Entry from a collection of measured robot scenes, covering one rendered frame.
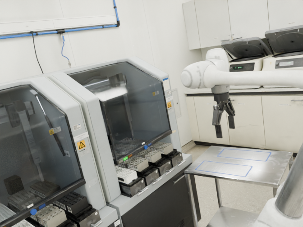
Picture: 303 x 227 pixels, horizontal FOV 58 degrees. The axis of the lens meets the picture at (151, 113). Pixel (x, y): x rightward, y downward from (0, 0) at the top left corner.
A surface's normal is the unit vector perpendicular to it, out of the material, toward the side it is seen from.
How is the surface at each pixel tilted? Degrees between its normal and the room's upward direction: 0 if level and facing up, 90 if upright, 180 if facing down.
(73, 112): 90
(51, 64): 90
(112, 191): 90
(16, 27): 90
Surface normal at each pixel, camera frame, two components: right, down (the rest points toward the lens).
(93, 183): 0.73, 0.03
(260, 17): -0.65, 0.30
